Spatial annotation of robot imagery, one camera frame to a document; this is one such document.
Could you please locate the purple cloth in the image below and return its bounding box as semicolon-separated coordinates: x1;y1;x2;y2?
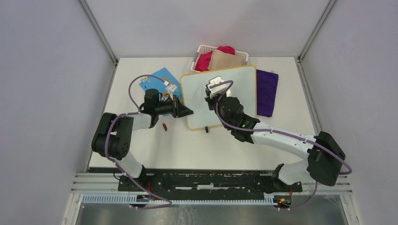
256;69;279;117

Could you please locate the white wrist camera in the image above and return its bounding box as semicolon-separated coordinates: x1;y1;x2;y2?
205;76;227;98
163;81;177;99

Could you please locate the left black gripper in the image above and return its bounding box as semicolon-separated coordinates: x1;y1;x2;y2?
155;95;193;118

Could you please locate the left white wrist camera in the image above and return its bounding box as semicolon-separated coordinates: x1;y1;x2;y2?
163;81;177;99

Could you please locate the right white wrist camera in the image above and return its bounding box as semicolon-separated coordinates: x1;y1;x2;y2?
205;76;227;98

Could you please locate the beige cloth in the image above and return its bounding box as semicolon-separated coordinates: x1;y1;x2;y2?
208;50;245;70

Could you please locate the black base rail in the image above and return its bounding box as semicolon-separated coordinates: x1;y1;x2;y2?
118;168;303;201

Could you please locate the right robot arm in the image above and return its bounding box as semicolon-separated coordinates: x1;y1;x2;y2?
205;88;345;191

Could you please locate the yellow framed whiteboard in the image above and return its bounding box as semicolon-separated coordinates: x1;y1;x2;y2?
180;65;257;130

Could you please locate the white plastic basket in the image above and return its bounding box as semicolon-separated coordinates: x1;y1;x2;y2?
191;45;248;72

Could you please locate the red cloth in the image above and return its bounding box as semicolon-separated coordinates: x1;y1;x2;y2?
193;45;236;72

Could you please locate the white comb cable duct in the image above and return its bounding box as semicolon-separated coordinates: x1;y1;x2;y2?
82;194;277;206

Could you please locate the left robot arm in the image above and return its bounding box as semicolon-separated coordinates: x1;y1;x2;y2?
91;89;194;191

